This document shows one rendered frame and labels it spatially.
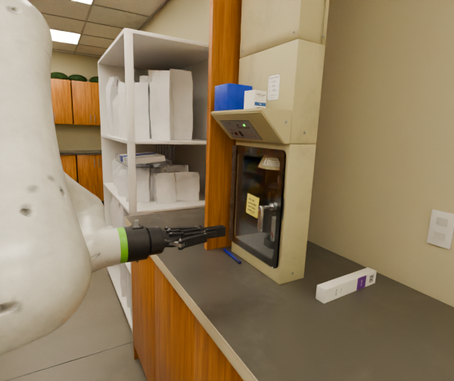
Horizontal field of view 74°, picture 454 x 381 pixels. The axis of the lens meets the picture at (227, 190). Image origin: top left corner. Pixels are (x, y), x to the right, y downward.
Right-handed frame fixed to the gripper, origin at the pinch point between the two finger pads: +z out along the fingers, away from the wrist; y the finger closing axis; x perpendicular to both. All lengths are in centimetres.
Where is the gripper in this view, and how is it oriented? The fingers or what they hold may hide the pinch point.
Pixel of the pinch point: (213, 231)
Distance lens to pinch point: 92.3
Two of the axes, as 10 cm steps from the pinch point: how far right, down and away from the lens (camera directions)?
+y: -4.9, -2.0, 8.5
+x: -0.5, 9.8, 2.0
